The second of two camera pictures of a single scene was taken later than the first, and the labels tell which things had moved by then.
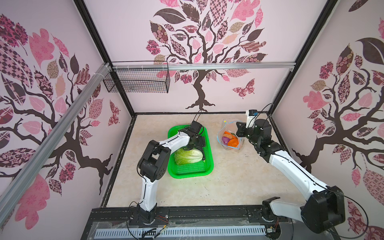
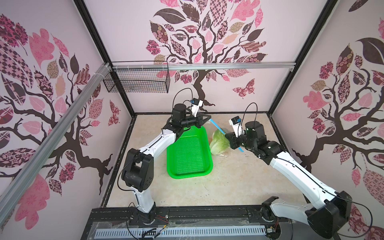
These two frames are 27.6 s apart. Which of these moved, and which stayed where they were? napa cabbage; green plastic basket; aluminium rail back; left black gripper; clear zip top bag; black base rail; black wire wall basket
Moved: clear zip top bag; left black gripper; napa cabbage
Stayed: black base rail; green plastic basket; aluminium rail back; black wire wall basket
